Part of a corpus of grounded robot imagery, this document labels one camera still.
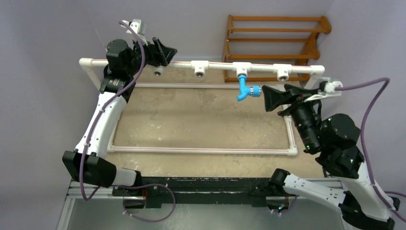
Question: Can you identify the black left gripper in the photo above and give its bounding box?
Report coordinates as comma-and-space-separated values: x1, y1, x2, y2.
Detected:
126, 36, 175, 76

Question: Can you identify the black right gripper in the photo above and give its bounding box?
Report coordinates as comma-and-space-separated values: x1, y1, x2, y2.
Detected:
259, 83, 318, 151

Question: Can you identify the blue plastic water faucet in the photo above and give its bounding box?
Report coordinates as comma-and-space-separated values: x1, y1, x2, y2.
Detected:
237, 74, 261, 102

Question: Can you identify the white PVC pipe frame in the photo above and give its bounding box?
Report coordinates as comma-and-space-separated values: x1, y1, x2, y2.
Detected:
77, 60, 325, 158

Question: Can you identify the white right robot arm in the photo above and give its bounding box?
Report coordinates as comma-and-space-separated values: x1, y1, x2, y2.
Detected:
262, 84, 400, 230

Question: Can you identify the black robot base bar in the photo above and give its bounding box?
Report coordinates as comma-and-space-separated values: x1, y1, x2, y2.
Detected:
113, 176, 295, 212

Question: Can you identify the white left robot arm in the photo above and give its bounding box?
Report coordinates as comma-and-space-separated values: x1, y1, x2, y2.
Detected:
62, 37, 177, 196

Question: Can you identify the wooden rack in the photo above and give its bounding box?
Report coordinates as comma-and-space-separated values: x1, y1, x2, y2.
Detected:
222, 15, 332, 66

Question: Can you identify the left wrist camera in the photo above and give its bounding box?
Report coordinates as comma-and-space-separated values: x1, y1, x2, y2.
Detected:
121, 19, 147, 45

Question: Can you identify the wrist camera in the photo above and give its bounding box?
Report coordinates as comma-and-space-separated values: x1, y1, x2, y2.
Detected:
121, 19, 147, 45
304, 77, 343, 102

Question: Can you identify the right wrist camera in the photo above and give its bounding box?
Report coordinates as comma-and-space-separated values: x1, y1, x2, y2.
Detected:
304, 77, 343, 102

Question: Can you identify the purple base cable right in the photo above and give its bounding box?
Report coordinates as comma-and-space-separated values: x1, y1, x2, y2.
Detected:
271, 195, 299, 217

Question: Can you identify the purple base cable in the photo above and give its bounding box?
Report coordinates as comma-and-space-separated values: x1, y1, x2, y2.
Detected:
271, 195, 299, 217
123, 183, 176, 223

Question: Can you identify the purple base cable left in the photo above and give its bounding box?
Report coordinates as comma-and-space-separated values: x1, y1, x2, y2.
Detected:
123, 183, 176, 223

